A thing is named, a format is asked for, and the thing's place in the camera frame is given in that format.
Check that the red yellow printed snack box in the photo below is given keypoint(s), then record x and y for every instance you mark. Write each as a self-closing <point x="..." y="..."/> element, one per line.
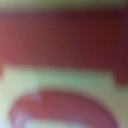
<point x="63" y="36"/>

